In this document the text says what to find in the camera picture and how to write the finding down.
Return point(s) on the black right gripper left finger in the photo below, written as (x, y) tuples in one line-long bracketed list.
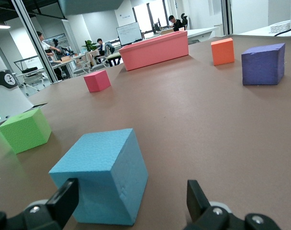
[(64, 198)]

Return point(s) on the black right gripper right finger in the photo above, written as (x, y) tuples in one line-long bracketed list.
[(195, 201)]

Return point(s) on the blue foam block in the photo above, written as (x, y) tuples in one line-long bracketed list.
[(100, 163)]

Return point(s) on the green foam block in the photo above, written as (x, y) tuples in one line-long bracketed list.
[(23, 130)]

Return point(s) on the brown table cover sheet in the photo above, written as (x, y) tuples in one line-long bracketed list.
[(183, 119)]

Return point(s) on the red foam block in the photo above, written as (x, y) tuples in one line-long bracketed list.
[(96, 80)]

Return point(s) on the orange foam block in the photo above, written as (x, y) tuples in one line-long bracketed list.
[(222, 51)]

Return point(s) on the purple foam block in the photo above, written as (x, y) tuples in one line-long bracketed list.
[(262, 64)]

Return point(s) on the pink plastic bin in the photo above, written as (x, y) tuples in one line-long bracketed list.
[(155, 54)]

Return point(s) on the person in white shirt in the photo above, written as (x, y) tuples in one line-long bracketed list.
[(46, 45)]

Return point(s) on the green potted plant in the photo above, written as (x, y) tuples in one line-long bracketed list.
[(89, 45)]

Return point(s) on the seated person at desk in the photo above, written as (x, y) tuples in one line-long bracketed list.
[(102, 46)]

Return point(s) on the white office desk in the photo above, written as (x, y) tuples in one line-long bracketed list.
[(200, 32)]

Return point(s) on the white whiteboard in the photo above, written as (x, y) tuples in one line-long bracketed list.
[(128, 33)]

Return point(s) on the person in black clothes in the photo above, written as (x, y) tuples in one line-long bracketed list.
[(176, 24)]

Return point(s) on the black office chair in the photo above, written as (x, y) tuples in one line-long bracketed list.
[(187, 22)]

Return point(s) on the white side table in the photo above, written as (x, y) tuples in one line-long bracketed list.
[(255, 31)]

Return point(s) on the ceiling light strip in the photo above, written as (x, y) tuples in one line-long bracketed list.
[(0, 26)]

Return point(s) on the white patterned box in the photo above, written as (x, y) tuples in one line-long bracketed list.
[(280, 26)]

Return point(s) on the aluminium frame post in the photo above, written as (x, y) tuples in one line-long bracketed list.
[(33, 36), (227, 16)]

